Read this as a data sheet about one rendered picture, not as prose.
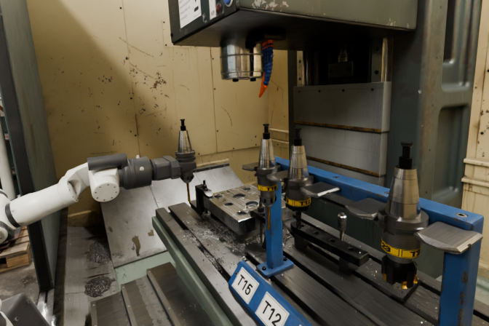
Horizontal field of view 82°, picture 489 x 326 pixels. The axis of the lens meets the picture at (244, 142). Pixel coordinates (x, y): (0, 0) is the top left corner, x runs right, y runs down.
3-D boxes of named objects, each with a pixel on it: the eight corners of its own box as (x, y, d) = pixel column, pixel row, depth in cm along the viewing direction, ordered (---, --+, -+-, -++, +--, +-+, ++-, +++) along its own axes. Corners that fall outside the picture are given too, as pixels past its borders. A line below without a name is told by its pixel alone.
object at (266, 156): (279, 167, 67) (279, 139, 66) (262, 169, 65) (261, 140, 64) (271, 162, 71) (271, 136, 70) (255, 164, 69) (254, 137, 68)
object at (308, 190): (313, 200, 50) (313, 196, 50) (294, 191, 55) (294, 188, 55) (340, 191, 54) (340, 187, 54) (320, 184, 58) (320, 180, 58)
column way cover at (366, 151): (377, 220, 107) (383, 81, 97) (294, 187, 147) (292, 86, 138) (385, 217, 109) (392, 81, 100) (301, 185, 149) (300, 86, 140)
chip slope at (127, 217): (118, 289, 116) (110, 231, 111) (103, 227, 173) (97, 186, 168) (286, 228, 161) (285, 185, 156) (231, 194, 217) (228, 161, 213)
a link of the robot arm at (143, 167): (179, 153, 81) (135, 160, 75) (181, 185, 83) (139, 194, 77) (167, 147, 92) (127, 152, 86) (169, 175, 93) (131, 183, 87)
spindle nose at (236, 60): (276, 77, 91) (275, 38, 89) (228, 78, 86) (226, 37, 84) (256, 79, 106) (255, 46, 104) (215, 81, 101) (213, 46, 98)
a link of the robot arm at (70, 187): (121, 188, 78) (69, 210, 73) (116, 169, 84) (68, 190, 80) (112, 171, 74) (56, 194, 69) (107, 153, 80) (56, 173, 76)
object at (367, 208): (368, 223, 41) (369, 217, 41) (339, 210, 46) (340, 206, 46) (396, 211, 45) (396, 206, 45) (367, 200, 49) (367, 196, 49)
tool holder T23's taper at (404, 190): (427, 214, 39) (431, 167, 38) (409, 223, 37) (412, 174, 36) (396, 204, 43) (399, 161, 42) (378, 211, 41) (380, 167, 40)
